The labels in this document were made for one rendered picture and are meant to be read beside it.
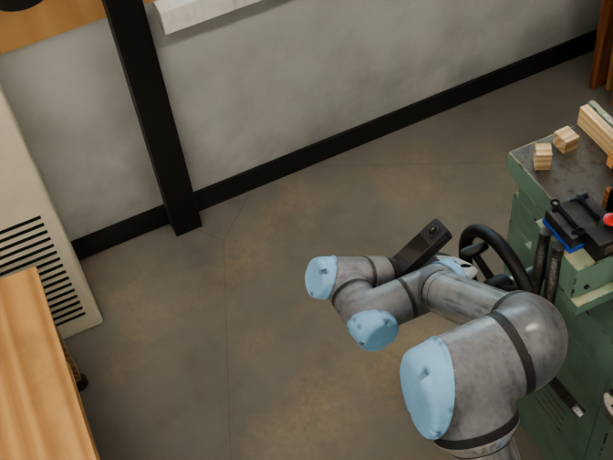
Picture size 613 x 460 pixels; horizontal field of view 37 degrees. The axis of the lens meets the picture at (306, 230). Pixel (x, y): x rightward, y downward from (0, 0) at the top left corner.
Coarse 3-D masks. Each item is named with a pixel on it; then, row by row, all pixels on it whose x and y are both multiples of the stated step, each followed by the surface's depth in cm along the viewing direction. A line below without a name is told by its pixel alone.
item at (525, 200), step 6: (522, 192) 202; (522, 198) 203; (528, 198) 200; (528, 204) 201; (534, 204) 199; (528, 210) 202; (534, 210) 200; (540, 210) 197; (534, 216) 201; (540, 216) 198; (612, 300) 183; (612, 306) 184
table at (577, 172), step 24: (528, 144) 201; (552, 144) 201; (528, 168) 197; (552, 168) 196; (576, 168) 196; (600, 168) 195; (528, 192) 199; (552, 192) 192; (576, 192) 192; (600, 192) 191; (600, 288) 179; (576, 312) 178
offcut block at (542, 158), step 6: (540, 144) 195; (546, 144) 195; (540, 150) 194; (546, 150) 194; (534, 156) 197; (540, 156) 193; (546, 156) 193; (534, 162) 197; (540, 162) 195; (546, 162) 195; (540, 168) 196; (546, 168) 196
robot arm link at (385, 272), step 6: (372, 258) 166; (378, 258) 167; (384, 258) 167; (378, 264) 165; (384, 264) 166; (390, 264) 167; (378, 270) 164; (384, 270) 165; (390, 270) 166; (378, 276) 164; (384, 276) 165; (390, 276) 166; (378, 282) 164; (384, 282) 165
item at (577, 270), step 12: (540, 228) 179; (552, 240) 177; (564, 252) 174; (576, 252) 174; (564, 264) 175; (576, 264) 172; (588, 264) 172; (600, 264) 173; (612, 264) 175; (564, 276) 177; (576, 276) 173; (588, 276) 175; (600, 276) 177; (612, 276) 179; (564, 288) 179; (576, 288) 176; (588, 288) 178
